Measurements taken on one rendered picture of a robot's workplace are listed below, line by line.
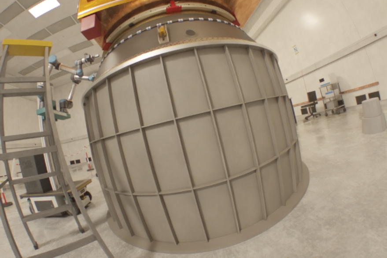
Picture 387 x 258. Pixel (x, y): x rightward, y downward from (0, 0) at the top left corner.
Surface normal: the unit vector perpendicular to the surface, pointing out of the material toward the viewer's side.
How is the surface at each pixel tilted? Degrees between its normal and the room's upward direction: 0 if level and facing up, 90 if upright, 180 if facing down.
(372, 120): 84
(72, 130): 90
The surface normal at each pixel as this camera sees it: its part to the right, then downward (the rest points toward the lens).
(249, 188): 0.22, -0.14
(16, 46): 0.24, 0.97
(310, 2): -0.96, 0.22
